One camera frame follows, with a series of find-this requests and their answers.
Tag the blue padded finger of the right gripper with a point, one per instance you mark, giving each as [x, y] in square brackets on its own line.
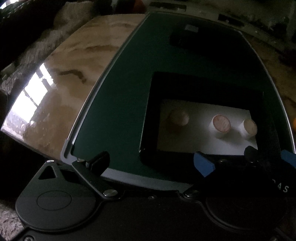
[289, 157]

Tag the dark green desk mat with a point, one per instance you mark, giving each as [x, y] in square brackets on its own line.
[112, 118]

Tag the orange round fruit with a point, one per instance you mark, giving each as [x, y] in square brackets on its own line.
[294, 124]

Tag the plain white paper cup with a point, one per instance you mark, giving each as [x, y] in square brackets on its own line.
[248, 128]

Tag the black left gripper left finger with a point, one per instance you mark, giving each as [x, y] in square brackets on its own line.
[91, 170]

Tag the white label sticker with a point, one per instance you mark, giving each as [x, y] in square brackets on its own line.
[191, 28]

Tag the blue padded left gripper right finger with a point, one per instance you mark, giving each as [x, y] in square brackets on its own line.
[206, 164]

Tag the red-lidded white cup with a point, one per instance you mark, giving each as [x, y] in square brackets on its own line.
[180, 117]
[220, 125]

